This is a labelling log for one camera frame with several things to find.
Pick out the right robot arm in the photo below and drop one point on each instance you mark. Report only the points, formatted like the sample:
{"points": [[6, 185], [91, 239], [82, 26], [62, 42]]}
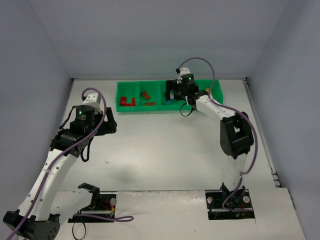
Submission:
{"points": [[237, 137]]}

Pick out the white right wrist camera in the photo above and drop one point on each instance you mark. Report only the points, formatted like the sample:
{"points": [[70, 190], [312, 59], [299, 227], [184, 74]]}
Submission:
{"points": [[183, 70]]}

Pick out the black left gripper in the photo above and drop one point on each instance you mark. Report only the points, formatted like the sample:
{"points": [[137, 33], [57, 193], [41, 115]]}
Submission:
{"points": [[107, 124]]}

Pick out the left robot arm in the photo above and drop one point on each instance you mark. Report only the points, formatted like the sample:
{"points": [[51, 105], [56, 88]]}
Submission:
{"points": [[46, 208]]}

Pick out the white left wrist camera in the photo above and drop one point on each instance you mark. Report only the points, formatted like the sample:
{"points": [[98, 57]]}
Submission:
{"points": [[93, 100]]}

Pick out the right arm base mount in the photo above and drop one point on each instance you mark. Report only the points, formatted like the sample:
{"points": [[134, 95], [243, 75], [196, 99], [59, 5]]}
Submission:
{"points": [[238, 207]]}

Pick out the long yellow lego plate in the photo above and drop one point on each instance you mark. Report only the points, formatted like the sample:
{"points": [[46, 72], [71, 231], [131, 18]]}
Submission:
{"points": [[208, 91]]}

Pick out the green five-compartment bin tray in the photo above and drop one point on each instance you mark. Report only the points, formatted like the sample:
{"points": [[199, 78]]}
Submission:
{"points": [[155, 88]]}

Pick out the brown lego plate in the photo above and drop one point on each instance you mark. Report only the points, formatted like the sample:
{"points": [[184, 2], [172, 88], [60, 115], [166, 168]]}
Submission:
{"points": [[145, 95], [149, 104]]}

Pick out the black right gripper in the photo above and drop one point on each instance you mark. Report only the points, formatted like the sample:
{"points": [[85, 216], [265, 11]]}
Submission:
{"points": [[170, 90]]}

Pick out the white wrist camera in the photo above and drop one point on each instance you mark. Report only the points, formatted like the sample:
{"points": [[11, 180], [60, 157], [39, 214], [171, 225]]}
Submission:
{"points": [[183, 70], [93, 100]]}

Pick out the teal printed round lego brick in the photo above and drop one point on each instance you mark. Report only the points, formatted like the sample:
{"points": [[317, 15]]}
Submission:
{"points": [[172, 95]]}

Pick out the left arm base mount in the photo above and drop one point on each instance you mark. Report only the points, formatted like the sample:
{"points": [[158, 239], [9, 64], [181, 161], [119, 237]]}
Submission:
{"points": [[103, 204]]}

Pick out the red curved lego brick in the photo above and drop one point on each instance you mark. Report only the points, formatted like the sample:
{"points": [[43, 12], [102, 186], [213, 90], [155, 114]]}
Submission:
{"points": [[123, 101]]}

